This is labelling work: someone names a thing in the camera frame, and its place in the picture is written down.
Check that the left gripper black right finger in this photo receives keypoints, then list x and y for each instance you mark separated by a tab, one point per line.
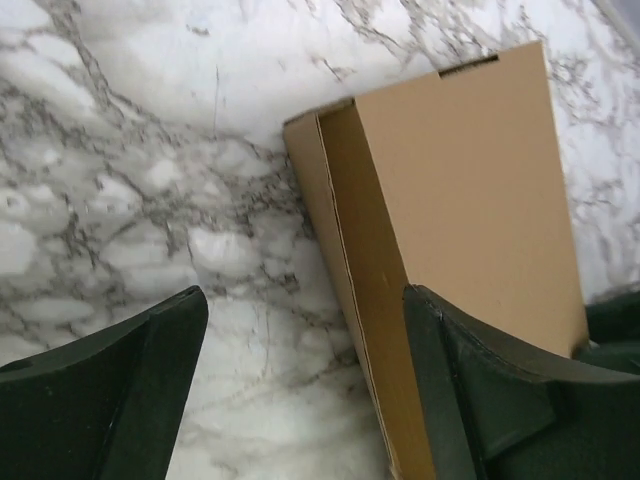
497	407

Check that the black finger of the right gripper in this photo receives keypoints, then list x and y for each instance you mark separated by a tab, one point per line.
613	334

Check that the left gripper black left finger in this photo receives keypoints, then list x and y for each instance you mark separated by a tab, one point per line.
106	406

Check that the brown cardboard box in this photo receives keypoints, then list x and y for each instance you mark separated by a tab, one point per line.
452	180

